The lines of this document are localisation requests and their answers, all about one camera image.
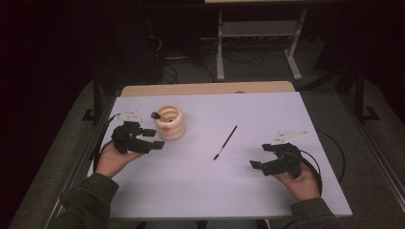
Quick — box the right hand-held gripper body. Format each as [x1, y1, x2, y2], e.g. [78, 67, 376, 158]
[262, 130, 310, 180]

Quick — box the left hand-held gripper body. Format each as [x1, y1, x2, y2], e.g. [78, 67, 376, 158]
[110, 110, 155, 156]

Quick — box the thick black brush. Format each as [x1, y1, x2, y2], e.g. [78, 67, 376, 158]
[150, 111, 174, 124]

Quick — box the cream ribbed pen holder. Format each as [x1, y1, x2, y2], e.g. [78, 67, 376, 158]
[154, 105, 186, 142]

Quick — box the black pen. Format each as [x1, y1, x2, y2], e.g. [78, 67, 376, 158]
[212, 125, 239, 161]

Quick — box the person's left hand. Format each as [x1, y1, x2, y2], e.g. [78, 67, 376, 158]
[95, 140, 145, 179]

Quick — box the person's right hand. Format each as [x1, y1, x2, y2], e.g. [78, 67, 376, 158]
[273, 164, 322, 202]

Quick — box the black metal stand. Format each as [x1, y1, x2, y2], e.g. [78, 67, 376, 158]
[81, 71, 103, 124]
[353, 65, 380, 124]

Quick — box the white board sheet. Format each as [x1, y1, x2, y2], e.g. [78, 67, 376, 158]
[86, 91, 353, 221]

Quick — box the light wooden table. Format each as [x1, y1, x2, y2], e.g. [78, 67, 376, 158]
[120, 80, 296, 98]

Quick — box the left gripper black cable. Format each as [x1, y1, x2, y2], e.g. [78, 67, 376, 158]
[91, 113, 122, 162]

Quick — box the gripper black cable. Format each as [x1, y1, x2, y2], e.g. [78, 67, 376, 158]
[298, 129, 347, 196]
[91, 113, 122, 162]

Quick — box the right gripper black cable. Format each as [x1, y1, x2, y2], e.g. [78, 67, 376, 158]
[298, 129, 347, 196]

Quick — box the black floor cable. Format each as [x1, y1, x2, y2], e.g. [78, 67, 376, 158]
[160, 60, 216, 85]
[223, 47, 266, 68]

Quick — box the white metal stand frame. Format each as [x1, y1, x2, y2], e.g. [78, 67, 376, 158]
[215, 9, 309, 82]

